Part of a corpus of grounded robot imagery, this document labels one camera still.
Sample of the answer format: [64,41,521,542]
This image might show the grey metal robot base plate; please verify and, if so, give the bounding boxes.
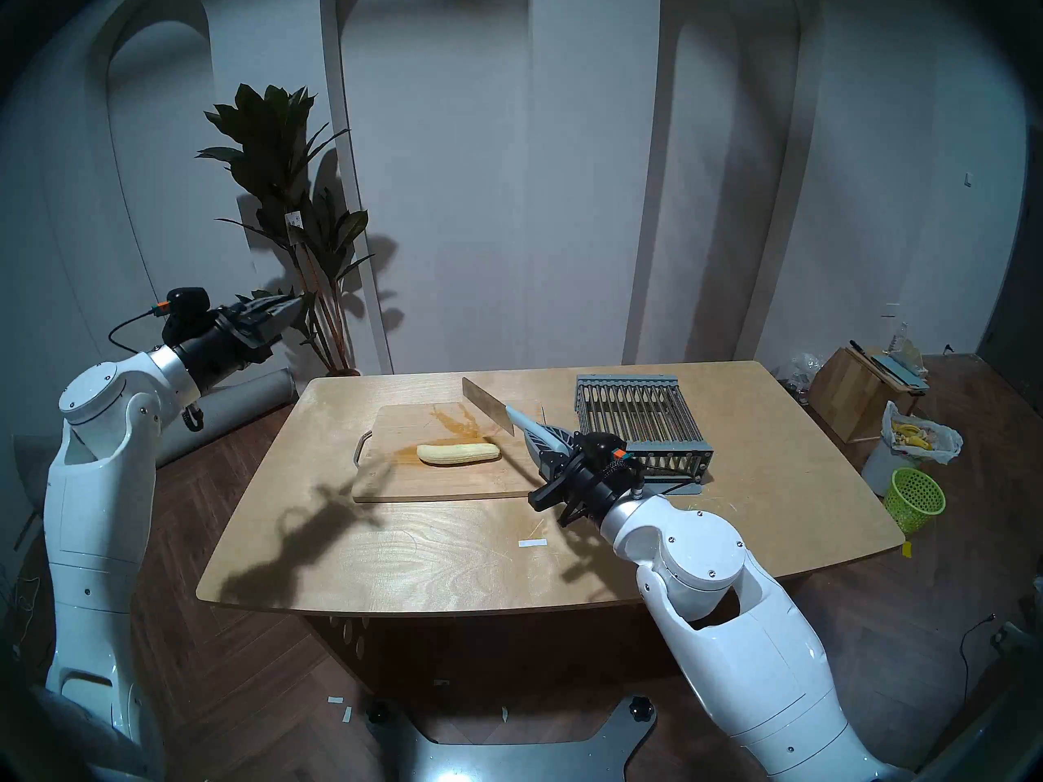
[364,695,658,782]

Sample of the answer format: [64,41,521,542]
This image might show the wooden cutting board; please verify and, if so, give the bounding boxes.
[353,401,548,504]

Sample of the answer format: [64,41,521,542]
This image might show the peeled pale banana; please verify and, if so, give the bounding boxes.
[416,442,503,466]

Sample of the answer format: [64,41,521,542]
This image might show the green mesh basket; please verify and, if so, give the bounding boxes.
[882,468,947,535]

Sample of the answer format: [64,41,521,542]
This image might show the tall potted green plant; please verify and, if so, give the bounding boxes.
[196,84,376,378]

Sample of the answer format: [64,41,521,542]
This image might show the grey slotted knife rack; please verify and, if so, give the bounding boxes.
[574,373,716,496]

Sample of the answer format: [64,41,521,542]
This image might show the grey blue flat board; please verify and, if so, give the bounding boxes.
[868,350,930,390]

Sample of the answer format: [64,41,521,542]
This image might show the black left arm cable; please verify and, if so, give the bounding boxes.
[108,304,205,433]

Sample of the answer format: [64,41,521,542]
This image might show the cleaver with pale blue handle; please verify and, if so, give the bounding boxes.
[462,377,543,441]

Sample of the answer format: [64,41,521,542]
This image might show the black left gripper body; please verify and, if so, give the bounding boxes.
[174,303,275,391]

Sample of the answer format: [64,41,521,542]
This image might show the cardboard box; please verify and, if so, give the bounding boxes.
[807,347,926,443]

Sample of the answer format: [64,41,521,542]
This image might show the clear plastic bag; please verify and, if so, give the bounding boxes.
[778,353,824,402]

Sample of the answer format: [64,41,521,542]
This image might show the clear plastic bottle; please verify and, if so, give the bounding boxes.
[888,323,926,374]

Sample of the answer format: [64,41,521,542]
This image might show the rolled grey mat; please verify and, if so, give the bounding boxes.
[12,369,296,519]

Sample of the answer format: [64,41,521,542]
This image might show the black floor cable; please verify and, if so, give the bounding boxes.
[959,613,999,708]

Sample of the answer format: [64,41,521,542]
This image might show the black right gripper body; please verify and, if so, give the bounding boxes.
[527,450,645,529]

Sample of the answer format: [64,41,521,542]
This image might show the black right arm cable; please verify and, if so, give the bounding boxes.
[561,479,653,530]

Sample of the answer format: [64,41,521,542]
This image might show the white bag of banana peels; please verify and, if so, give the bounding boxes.
[880,402,964,465]

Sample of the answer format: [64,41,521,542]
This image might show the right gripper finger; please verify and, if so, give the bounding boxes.
[523,431,564,479]
[533,421,582,456]

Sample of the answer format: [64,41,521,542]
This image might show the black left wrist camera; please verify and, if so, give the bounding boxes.
[161,288,211,333]

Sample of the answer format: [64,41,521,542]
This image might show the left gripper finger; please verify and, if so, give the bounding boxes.
[234,295,301,322]
[244,303,300,346]

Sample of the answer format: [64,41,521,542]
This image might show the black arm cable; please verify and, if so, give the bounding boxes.
[108,304,205,433]
[561,479,653,530]

